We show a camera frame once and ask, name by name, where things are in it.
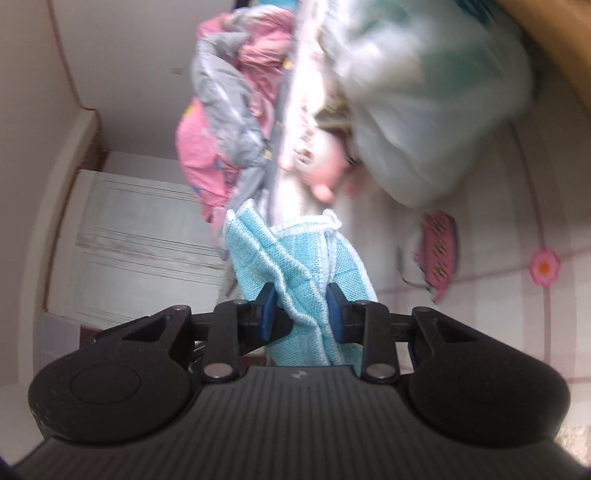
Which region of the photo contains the light blue knit towel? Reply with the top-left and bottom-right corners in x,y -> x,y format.
223,201 -> 378,372

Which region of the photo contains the pink plush toy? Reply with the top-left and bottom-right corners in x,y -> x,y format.
280,130 -> 360,204

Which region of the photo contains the white wardrobe door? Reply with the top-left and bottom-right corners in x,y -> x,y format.
46,170 -> 225,329

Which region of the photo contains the checkered floral tablecloth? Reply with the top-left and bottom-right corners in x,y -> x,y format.
317,41 -> 591,444

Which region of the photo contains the pink grey quilt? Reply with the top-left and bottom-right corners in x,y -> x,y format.
175,5 -> 296,227

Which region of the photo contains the gold green book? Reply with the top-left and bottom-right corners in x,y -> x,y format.
314,99 -> 353,138

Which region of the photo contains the white plastic bag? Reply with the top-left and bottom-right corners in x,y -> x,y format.
322,1 -> 533,208

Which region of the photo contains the brown cardboard box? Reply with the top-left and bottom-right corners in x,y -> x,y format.
498,0 -> 591,114

